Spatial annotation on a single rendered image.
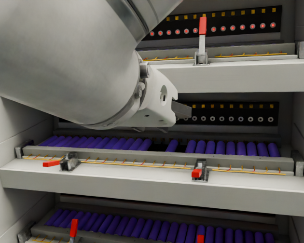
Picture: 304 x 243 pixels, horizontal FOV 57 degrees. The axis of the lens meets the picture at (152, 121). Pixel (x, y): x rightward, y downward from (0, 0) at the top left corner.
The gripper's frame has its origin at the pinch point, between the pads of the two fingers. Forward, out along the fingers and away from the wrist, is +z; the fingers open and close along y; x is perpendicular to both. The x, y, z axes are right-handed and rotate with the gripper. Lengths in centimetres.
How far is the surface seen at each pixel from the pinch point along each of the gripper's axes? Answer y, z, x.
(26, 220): 36.2, 22.4, 20.9
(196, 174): -6.3, 5.2, 7.3
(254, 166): -15.3, 15.4, 5.1
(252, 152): -15.2, 18.8, 2.3
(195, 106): -3.4, 23.9, -8.0
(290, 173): -21.2, 15.3, 6.0
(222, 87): -9.7, 8.0, -7.3
